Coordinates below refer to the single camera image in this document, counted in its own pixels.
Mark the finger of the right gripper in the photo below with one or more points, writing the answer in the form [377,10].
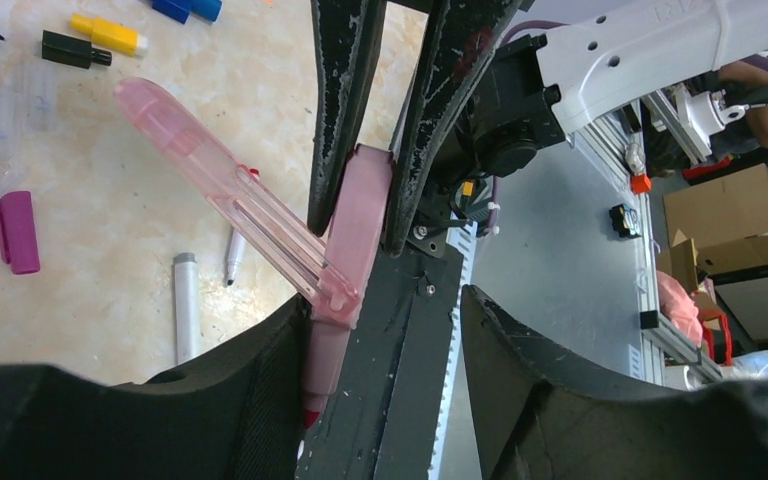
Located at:
[458,45]
[347,40]

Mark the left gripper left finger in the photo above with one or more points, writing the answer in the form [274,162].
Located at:
[232,413]

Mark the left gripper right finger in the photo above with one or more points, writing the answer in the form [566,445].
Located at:
[541,411]

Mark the blue wide marker cap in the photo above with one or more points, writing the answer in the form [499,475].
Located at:
[207,9]

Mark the dark blue marker cap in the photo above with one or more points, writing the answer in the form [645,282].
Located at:
[177,10]

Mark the thin marker pink cap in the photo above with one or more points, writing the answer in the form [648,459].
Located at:
[332,275]

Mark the yellow marker cap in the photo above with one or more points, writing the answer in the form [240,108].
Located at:
[111,35]

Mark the black marker cap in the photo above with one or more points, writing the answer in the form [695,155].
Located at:
[71,51]

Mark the magenta marker cap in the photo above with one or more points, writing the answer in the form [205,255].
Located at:
[18,239]

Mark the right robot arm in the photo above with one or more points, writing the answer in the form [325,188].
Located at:
[582,71]

